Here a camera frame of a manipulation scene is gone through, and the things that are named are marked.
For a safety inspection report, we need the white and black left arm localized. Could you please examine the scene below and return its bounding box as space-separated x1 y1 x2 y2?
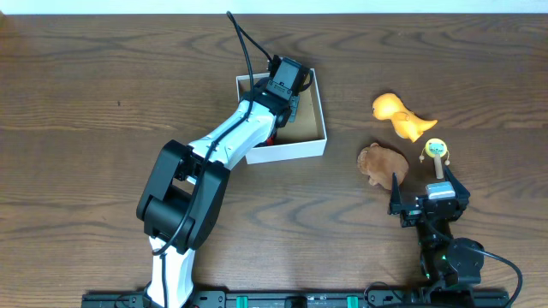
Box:
136 78 307 307

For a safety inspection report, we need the brown plush toy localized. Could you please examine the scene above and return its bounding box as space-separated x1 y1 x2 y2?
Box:
357 143 409 191

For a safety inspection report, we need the red and grey toy truck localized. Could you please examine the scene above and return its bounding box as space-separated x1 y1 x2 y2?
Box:
265 135 276 146

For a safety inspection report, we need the yellow wooden rattle drum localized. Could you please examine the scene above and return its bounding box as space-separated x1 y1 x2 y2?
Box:
419 138 450 180

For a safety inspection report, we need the orange toy dinosaur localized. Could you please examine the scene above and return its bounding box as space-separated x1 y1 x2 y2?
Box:
372 93 438 142

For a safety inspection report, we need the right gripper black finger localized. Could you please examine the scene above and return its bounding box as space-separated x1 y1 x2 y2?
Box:
443 166 470 201
388 173 402 215

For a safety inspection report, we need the white cardboard box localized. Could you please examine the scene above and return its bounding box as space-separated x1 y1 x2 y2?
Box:
245 68 327 164

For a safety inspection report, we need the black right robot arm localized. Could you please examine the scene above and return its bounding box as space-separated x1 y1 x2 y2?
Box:
388 166 484 289

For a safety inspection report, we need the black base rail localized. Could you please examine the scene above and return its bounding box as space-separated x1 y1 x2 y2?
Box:
80 288 510 308

